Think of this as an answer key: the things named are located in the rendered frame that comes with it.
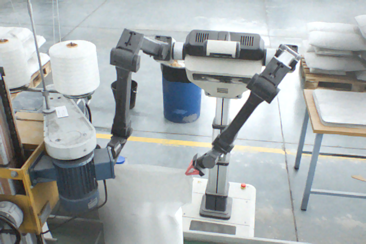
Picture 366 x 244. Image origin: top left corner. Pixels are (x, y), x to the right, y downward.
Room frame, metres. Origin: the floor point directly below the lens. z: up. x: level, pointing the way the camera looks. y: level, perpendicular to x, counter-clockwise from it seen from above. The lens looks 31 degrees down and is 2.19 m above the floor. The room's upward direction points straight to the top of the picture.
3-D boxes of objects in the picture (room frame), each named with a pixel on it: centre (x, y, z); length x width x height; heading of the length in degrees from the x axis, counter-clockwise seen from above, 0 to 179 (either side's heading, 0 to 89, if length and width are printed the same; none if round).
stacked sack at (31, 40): (4.64, 1.92, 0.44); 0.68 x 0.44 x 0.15; 172
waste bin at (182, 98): (3.79, -0.04, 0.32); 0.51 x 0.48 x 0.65; 172
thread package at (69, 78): (1.35, 0.37, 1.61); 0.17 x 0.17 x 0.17
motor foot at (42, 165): (1.18, 0.47, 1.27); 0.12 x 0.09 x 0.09; 172
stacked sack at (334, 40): (4.55, -1.85, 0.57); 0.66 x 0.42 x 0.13; 74
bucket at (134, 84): (3.98, 0.59, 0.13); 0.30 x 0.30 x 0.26
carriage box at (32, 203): (1.27, 0.62, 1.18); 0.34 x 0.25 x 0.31; 172
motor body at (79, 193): (1.21, 0.38, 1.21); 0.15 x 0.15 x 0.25
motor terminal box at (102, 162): (1.24, 0.29, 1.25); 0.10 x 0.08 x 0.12; 17
